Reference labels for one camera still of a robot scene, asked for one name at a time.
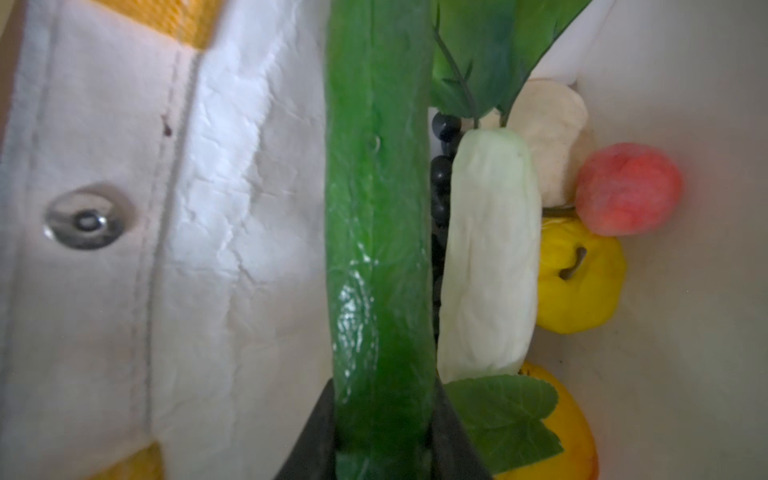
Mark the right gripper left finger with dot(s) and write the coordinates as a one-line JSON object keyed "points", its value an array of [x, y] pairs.
{"points": [[313, 456]]}

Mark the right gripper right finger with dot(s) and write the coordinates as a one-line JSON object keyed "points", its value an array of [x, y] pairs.
{"points": [[453, 455]]}

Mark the orange round fruit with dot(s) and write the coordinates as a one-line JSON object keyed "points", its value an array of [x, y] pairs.
{"points": [[579, 460]]}

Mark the white radish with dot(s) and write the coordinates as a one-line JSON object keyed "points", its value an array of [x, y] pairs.
{"points": [[489, 287]]}

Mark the green cucumber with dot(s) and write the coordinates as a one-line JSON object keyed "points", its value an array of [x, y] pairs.
{"points": [[377, 220]]}

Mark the dark grape bunch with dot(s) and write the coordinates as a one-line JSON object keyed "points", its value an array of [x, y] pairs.
{"points": [[447, 131]]}

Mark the leafy green vegetable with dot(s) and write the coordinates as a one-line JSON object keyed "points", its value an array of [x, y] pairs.
{"points": [[485, 52]]}

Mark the small pink peach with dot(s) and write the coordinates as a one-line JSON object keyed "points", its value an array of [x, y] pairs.
{"points": [[627, 189]]}

